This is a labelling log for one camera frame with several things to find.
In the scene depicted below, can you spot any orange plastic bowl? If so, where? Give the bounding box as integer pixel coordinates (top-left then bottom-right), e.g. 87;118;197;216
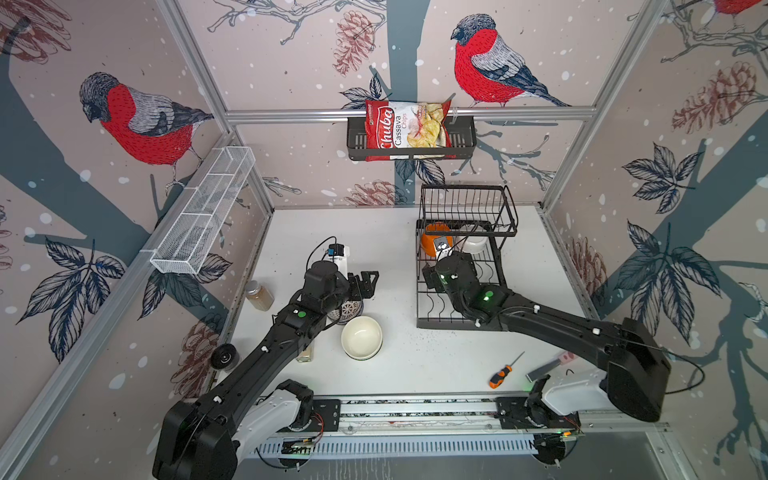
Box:
420;222;454;259

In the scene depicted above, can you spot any cream ceramic bowl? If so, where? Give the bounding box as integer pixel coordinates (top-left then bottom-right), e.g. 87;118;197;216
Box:
341;316;383;361

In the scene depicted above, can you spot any white plastic bowl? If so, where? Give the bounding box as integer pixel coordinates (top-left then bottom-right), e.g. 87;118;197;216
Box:
461;236;488;255

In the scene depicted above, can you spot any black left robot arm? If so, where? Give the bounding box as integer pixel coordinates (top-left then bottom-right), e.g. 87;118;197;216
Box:
152;260;379;479

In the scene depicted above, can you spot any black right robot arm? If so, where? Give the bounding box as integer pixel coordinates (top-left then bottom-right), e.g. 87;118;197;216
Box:
422;253;671;422

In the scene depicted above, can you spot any patterned ceramic bowl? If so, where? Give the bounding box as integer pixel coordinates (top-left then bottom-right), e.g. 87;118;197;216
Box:
328;300;364;325

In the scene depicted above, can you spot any small beige bottle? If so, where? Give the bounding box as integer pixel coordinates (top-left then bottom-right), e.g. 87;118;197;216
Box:
296;343;314;363

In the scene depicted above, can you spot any glass jar with amber contents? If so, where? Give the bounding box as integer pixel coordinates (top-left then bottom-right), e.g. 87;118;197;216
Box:
244;280;274;312

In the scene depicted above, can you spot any black round lid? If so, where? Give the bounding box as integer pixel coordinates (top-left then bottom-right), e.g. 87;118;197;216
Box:
210;343;240;372

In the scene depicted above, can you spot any red cassava chips bag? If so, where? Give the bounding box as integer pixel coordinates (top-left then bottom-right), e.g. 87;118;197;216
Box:
365;100;451;150

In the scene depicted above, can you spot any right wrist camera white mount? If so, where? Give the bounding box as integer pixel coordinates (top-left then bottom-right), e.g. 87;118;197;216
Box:
433;236;454;261

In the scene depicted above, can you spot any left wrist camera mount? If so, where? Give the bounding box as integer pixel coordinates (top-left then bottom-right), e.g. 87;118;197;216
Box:
327;243;350;278

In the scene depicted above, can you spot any black wire dish rack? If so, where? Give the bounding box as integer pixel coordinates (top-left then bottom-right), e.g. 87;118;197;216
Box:
416;184;519;331

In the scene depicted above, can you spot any orange handled screwdriver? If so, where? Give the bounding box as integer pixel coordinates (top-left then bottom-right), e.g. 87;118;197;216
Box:
488;351;525;389

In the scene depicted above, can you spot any black wall basket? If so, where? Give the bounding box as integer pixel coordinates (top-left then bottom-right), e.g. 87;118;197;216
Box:
346;116;477;161

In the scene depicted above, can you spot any white wire wall shelf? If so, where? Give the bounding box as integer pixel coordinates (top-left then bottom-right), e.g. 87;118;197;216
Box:
150;146;255;275

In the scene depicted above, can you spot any aluminium frame corner post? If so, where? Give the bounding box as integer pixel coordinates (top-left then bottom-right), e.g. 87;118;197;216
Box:
154;0;277;212

